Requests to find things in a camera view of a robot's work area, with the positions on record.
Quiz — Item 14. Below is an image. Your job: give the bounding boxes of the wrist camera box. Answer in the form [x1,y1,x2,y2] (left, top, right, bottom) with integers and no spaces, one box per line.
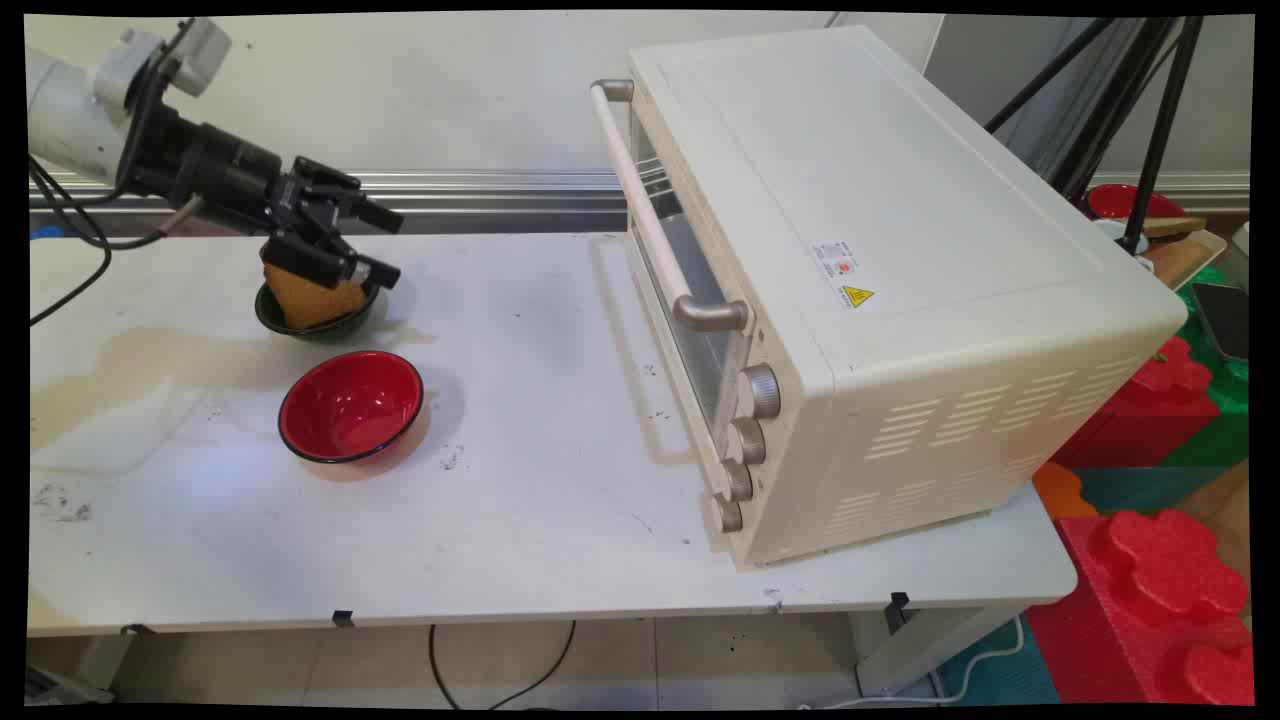
[95,17,233,114]

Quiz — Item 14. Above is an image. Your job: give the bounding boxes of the black camera tripod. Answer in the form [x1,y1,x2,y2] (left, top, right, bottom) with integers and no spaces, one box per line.
[984,16,1205,256]

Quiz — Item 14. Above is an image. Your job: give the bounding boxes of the brown toast slice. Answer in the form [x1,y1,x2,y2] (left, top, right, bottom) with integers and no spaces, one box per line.
[263,261,367,331]

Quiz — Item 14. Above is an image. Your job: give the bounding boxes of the red bowl on tray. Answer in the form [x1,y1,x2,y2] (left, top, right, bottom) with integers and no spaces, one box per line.
[1086,183,1187,222]

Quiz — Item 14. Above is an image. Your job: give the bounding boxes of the cream toaster oven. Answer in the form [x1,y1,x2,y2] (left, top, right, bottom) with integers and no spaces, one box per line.
[589,26,1189,572]

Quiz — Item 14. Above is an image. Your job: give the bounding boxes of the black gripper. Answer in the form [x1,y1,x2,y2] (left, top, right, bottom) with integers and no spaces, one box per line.
[120,103,406,291]

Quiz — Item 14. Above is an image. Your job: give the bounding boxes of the beige tray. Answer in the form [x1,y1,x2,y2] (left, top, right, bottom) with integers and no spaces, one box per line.
[1094,217,1229,292]

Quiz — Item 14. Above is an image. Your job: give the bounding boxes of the red foam block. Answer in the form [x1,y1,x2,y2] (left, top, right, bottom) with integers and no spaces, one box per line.
[1050,335,1222,471]
[1027,509,1255,707]

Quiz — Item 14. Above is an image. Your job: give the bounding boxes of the dark green bowl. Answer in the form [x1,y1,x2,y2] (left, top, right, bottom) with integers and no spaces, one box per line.
[254,281,382,343]

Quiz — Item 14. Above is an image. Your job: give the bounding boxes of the red bowl black rim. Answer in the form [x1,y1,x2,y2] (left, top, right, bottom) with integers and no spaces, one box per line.
[278,350,425,466]

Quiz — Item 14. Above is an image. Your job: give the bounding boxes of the dark grey baking pan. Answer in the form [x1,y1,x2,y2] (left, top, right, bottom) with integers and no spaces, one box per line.
[1189,281,1251,362]

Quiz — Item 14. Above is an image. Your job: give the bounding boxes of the black floor cable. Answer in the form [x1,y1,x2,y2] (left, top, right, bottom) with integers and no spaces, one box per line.
[429,620,578,711]

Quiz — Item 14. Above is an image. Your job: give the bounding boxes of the white floor cable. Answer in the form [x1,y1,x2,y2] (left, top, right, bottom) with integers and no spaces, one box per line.
[796,612,1029,711]

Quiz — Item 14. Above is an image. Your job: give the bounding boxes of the green foam block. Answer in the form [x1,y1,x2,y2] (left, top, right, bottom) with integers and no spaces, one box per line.
[1075,266,1251,515]

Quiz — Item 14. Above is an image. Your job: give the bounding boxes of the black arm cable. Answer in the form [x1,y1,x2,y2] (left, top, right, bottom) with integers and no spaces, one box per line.
[28,156,206,328]

